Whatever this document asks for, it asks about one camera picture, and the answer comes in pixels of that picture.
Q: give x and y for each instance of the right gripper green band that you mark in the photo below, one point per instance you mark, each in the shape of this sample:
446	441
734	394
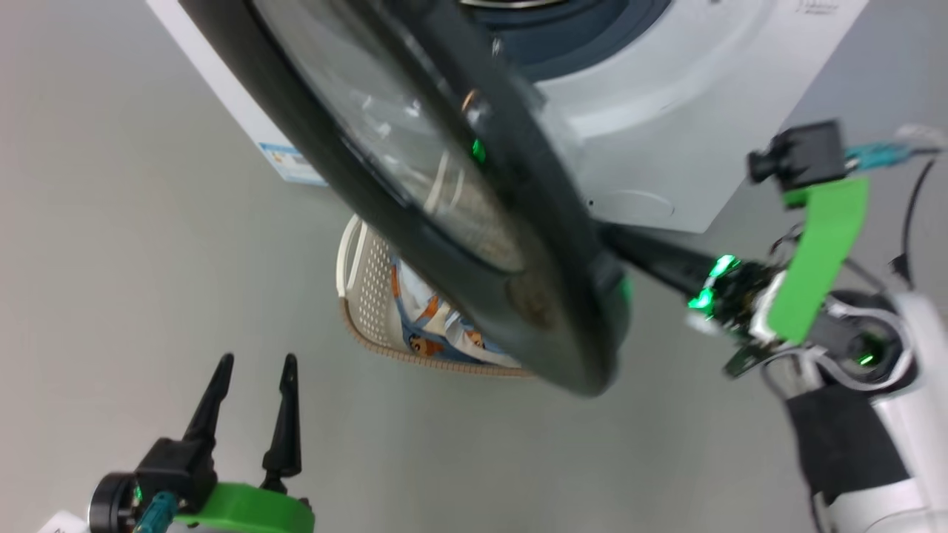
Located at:
822	252

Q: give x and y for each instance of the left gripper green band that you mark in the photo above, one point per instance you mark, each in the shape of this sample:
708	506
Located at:
244	511

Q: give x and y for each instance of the blue cartoon print garment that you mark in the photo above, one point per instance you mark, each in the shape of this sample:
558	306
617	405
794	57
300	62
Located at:
437	318

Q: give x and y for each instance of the black round glass door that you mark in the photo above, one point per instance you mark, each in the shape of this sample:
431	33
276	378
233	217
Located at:
415	148

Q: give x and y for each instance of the cream perforated laundry basket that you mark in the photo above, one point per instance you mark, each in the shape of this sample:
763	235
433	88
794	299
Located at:
366	296

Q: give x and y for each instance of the white front-load washing machine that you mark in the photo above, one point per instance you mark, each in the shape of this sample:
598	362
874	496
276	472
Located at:
666	89

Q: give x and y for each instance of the round filter cover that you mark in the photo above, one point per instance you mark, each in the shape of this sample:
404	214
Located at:
633	205

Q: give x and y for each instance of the blue energy label sticker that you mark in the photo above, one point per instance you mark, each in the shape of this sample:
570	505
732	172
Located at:
292	163

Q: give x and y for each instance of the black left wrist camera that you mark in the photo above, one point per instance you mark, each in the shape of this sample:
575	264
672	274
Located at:
174	466

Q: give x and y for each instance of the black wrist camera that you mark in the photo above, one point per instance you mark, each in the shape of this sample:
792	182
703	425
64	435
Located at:
174	466
811	155

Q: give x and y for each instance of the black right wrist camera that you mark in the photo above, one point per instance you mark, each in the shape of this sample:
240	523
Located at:
811	155

